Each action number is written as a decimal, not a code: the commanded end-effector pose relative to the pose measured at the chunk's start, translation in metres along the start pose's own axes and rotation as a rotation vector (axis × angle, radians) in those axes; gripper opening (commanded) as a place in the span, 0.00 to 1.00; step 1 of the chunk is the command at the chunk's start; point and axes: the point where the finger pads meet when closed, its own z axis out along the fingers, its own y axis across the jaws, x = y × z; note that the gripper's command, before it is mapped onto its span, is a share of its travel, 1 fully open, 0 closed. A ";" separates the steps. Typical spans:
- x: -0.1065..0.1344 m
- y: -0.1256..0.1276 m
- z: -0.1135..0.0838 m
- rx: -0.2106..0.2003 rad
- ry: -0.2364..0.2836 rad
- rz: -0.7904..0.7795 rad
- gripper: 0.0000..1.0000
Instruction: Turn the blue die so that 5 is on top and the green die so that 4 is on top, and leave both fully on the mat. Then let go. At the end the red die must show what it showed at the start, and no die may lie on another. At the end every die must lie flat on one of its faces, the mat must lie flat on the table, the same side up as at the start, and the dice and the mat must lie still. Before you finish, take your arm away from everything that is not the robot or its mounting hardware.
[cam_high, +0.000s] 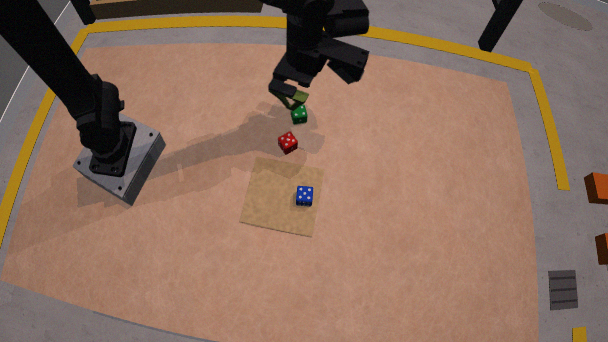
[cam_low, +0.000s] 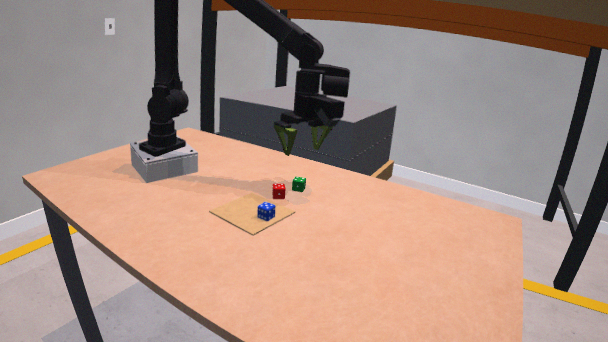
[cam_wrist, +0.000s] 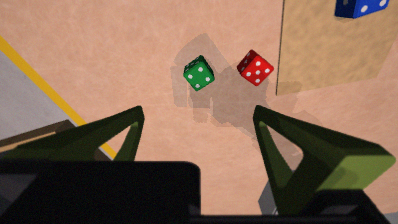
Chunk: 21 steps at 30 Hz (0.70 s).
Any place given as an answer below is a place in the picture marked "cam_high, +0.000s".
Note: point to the green die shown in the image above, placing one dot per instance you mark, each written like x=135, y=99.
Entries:
x=299, y=115

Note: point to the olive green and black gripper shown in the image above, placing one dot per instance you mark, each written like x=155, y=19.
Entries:
x=286, y=69

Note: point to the red die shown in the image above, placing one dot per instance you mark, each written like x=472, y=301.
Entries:
x=287, y=143

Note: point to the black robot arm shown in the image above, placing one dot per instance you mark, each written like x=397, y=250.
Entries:
x=30, y=32

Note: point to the tan flat mat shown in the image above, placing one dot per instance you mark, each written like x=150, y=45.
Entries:
x=271, y=196

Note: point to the blue die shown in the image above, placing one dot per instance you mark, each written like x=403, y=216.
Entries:
x=304, y=196

